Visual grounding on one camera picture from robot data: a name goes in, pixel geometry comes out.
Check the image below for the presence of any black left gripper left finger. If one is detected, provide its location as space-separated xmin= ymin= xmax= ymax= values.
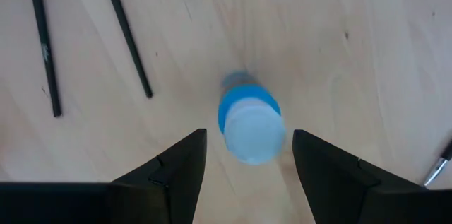
xmin=112 ymin=129 xmax=208 ymax=224

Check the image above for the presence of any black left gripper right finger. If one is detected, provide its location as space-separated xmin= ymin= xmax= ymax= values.
xmin=292 ymin=130 xmax=424 ymax=224

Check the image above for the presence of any small blue paint bottle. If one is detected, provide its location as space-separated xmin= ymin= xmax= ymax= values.
xmin=218 ymin=71 xmax=286 ymax=165

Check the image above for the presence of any thin black paintbrush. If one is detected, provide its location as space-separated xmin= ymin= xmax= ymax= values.
xmin=422 ymin=138 xmax=452 ymax=187
xmin=28 ymin=0 xmax=63 ymax=118
xmin=100 ymin=0 xmax=154 ymax=99

